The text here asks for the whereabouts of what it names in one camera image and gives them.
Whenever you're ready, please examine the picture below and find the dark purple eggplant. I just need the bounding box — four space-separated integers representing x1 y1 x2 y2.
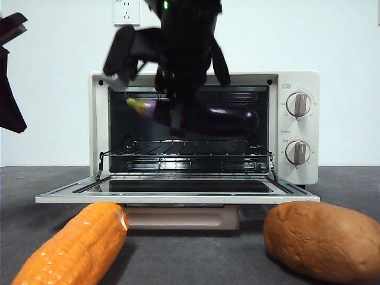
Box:
126 97 259 137

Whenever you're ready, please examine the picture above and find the oven door with glass window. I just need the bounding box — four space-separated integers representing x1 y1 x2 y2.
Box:
34 173 321 231

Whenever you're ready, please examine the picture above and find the beige oven knob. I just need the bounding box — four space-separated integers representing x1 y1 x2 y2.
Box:
284 141 311 166
285 91 312 117

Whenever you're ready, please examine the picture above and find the cream white toaster oven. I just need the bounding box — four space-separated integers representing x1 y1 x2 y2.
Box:
88 70 321 191

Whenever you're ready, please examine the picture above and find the orange corn cob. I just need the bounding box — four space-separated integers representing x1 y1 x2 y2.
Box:
10 201 131 285

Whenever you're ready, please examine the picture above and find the brown potato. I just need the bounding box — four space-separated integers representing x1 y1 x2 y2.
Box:
263 201 380 284

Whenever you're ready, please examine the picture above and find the metal wire oven rack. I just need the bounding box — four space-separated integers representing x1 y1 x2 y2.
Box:
99 139 274 167

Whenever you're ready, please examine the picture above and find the white wall socket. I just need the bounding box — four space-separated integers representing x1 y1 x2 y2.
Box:
113 0 141 27

